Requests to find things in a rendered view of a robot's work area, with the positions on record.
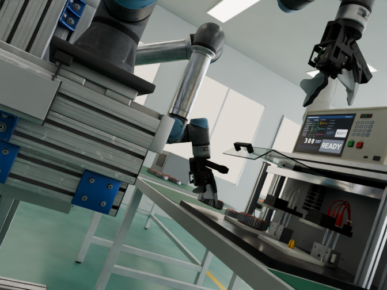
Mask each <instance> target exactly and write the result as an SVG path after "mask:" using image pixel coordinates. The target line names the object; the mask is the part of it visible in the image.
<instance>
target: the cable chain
mask: <svg viewBox="0 0 387 290"><path fill-rule="evenodd" d="M310 191H311V192H310ZM326 191H327V187H325V186H321V185H316V184H310V188H309V191H308V192H307V194H309V195H306V198H308V199H305V202H304V203H303V204H304V205H305V206H302V209H303V210H304V211H306V212H308V210H309V208H308V207H310V208H311V207H312V208H314V209H313V210H315V209H316V210H320V207H321V205H322V204H321V203H322V202H323V200H322V199H324V197H325V196H323V195H325V194H326ZM313 192H314V193H313ZM315 193H316V194H315ZM318 193H319V194H318ZM310 195H311V196H310ZM312 196H316V197H315V198H314V197H312ZM317 197H319V198H317ZM312 200H316V201H312ZM317 201H318V202H320V203H318V202H317ZM306 202H308V203H306ZM309 203H311V204H314V205H311V204H309ZM315 205H317V206H315ZM306 206H307V207H306ZM318 206H319V207H318ZM316 210H315V211H316Z"/></svg>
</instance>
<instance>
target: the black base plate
mask: <svg viewBox="0 0 387 290"><path fill-rule="evenodd" d="M180 205H181V206H182V207H183V208H185V209H186V210H187V211H189V212H190V213H192V214H193V215H195V216H196V217H197V218H199V219H200V220H202V221H203V222H205V223H206V224H208V225H209V226H210V227H212V228H213V229H215V230H216V231H218V232H219V233H220V234H222V235H223V236H225V237H226V238H227V239H229V240H230V241H232V242H233V243H235V244H236V245H237V246H239V247H240V248H242V249H243V250H245V251H246V252H247V253H249V254H250V255H252V256H253V257H255V258H256V259H257V260H259V261H260V262H262V263H263V264H265V265H266V266H268V267H269V268H272V269H276V270H279V271H281V272H285V273H289V274H292V275H295V276H298V277H302V278H305V279H308V280H312V281H315V282H318V283H322V284H325V285H329V286H331V287H335V288H339V289H342V290H377V289H378V288H377V287H376V286H374V285H372V284H371V286H370V289H366V288H362V287H360V286H359V285H357V284H355V283H354V279H355V276H354V275H353V274H351V273H349V272H347V271H345V270H343V269H341V268H339V267H337V269H335V268H331V267H328V266H325V265H324V267H323V266H320V265H316V264H313V263H311V262H307V261H304V260H301V259H299V258H295V257H292V256H289V255H286V254H285V253H283V252H281V251H279V250H278V249H276V248H274V247H272V246H271V245H269V244H267V243H266V242H264V241H262V240H261V239H259V238H258V234H255V233H253V232H250V231H247V230H244V229H242V228H240V227H239V226H237V225H235V224H234V223H232V222H230V221H228V220H227V219H225V218H224V217H225V216H224V215H223V214H221V213H217V212H214V211H212V210H209V209H206V208H203V207H200V206H198V205H195V204H192V203H189V202H186V201H184V200H181V202H180ZM295 247H296V248H298V249H300V250H302V251H303V252H305V253H307V254H309V255H310V252H309V251H307V250H305V249H303V248H301V247H299V246H297V245H295Z"/></svg>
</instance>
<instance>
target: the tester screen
mask: <svg viewBox="0 0 387 290"><path fill-rule="evenodd" d="M352 119H353V116H308V117H307V119H306V122H305V125H304V127H303V130H302V133H301V135H300V138H299V141H298V144H302V145H309V146H318V149H317V150H311V149H305V148H297V146H298V144H297V146H296V149H295V150H301V151H310V152H320V153H325V154H335V155H340V153H339V154H338V153H332V152H322V151H319V149H320V146H321V143H322V141H323V139H329V140H344V141H345V139H346V138H343V137H331V136H324V135H325V133H326V130H327V129H347V130H349V127H350V125H351V122H352ZM347 133H348V131H347ZM346 136H347V134H346ZM305 138H315V141H314V144H307V143H304V140H305ZM340 152H341V151H340Z"/></svg>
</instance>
